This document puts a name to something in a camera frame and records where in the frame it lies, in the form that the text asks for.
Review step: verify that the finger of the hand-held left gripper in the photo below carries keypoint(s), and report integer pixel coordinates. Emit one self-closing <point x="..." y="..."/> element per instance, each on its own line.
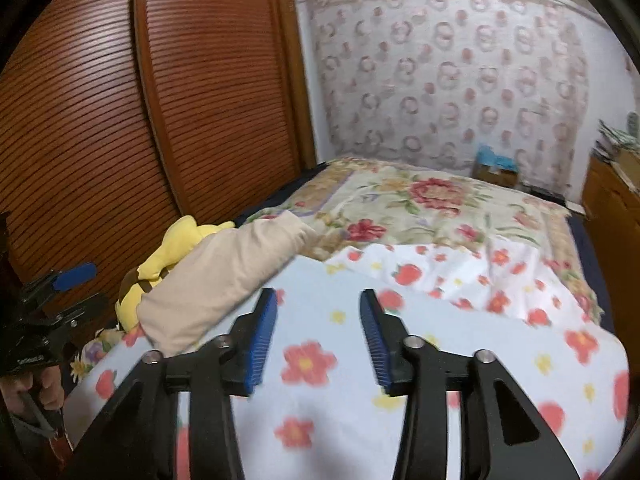
<point x="82" y="307"/>
<point x="75" y="276"/>

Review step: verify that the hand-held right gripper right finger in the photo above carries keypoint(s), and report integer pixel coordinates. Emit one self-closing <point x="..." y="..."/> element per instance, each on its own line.
<point x="375" y="340"/>

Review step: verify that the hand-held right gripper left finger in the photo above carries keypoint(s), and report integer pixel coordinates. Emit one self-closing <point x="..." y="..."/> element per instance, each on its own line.
<point x="262" y="340"/>

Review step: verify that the beige printed t-shirt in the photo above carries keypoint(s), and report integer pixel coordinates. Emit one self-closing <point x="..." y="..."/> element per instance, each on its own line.
<point x="225" y="260"/>

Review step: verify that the person's left hand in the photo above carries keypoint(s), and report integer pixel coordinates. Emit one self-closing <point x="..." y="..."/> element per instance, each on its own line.
<point x="50" y="385"/>

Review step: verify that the white flower-print sheet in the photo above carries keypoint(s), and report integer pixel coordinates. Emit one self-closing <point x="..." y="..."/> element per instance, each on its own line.
<point x="325" y="410"/>

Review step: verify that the yellow plush toy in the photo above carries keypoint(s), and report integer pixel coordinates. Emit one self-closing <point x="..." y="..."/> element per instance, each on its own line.
<point x="175" y="245"/>

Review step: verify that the floral blanket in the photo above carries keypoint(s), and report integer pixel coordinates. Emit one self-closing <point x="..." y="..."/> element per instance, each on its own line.
<point x="425" y="200"/>

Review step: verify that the brown louvred wooden wardrobe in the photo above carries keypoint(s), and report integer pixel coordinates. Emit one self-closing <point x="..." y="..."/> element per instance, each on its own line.
<point x="100" y="110"/>

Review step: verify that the brown cardboard box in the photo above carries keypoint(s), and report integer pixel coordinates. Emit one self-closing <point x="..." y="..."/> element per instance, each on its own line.
<point x="495" y="178"/>

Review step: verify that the black flat device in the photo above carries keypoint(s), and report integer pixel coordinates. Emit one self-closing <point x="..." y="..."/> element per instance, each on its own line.
<point x="547" y="195"/>

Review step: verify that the sheer circle-patterned curtain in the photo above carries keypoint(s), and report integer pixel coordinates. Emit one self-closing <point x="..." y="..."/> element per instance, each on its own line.
<point x="450" y="85"/>

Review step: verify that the wooden sideboard cabinet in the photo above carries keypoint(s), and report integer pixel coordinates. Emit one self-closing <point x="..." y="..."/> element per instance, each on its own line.
<point x="610" y="210"/>

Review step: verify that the open cardboard box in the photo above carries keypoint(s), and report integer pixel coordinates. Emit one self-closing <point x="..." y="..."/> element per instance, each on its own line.
<point x="627" y="165"/>

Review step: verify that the stack of folded cloths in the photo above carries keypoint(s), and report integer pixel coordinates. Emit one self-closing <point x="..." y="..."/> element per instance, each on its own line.
<point x="609" y="140"/>

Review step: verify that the grey fan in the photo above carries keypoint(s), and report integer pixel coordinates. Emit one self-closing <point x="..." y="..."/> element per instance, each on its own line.
<point x="634" y="124"/>

